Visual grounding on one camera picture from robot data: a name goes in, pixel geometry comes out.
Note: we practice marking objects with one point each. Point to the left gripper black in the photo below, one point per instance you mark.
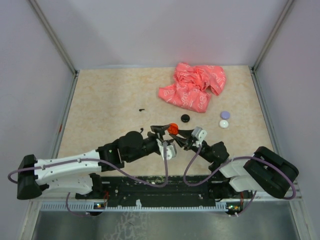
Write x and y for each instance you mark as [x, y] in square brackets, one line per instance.
[159, 129]

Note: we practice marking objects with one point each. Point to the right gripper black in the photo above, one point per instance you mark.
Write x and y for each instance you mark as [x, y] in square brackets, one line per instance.
[187, 134]

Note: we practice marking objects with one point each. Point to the orange earbud charging case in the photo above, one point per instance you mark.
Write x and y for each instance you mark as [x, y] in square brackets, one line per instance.
[173, 129]

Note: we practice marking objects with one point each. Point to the white earbud charging case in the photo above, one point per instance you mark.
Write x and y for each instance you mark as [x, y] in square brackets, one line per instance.
[223, 124]

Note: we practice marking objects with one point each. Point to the purple earbud charging case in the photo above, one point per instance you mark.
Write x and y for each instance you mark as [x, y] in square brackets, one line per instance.
[225, 115]

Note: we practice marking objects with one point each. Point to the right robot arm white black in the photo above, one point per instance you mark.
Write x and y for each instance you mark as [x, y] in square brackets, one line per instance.
[263, 171]

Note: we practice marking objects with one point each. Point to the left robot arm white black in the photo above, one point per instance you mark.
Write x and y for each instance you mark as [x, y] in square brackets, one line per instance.
[80, 173]

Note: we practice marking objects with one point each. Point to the black earbud charging case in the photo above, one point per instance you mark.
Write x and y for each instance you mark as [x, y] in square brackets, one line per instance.
[185, 118]

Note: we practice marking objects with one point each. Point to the crumpled pink printed cloth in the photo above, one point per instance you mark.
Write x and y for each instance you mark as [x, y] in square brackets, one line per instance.
[194, 86]

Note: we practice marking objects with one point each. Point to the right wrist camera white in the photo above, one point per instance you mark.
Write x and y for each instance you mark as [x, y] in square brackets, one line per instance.
[199, 134]

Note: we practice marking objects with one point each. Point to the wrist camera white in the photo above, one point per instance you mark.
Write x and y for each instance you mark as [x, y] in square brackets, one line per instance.
[199, 134]
[167, 149]

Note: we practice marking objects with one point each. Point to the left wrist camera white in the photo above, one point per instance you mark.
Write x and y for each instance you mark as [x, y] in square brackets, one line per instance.
[167, 149]

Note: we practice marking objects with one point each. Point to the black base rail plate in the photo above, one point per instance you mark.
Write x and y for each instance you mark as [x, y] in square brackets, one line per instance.
[120, 191]

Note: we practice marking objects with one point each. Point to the white slotted cable duct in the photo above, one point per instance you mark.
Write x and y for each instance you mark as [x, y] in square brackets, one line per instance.
[96, 207]

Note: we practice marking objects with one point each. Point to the right aluminium frame post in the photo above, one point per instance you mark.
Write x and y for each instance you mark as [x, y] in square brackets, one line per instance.
[289, 4]

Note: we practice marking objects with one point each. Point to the aluminium frame post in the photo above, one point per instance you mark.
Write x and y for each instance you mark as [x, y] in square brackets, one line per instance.
[289, 4]
[52, 35]

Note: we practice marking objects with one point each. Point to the left aluminium frame post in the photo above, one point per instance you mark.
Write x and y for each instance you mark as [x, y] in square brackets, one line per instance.
[52, 35]

